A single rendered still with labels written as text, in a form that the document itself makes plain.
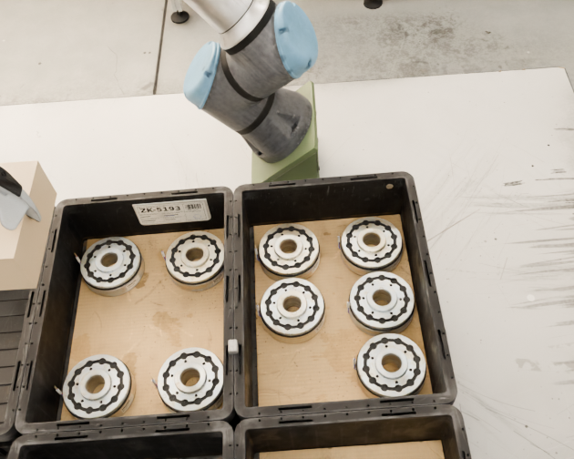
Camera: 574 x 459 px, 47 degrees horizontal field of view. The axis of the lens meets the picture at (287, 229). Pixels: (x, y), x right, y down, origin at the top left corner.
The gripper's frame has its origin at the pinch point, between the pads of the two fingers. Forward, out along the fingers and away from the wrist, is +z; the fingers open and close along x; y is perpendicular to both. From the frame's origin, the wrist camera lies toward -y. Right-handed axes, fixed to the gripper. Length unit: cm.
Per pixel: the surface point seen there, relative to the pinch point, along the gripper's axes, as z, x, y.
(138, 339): 26.7, 14.1, 6.0
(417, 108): 40, 68, -54
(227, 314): 16.7, 30.0, 7.7
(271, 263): 23.6, 35.9, -4.9
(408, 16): 111, 87, -175
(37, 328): 16.7, 1.8, 8.2
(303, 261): 23.8, 41.3, -5.0
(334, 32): 111, 56, -169
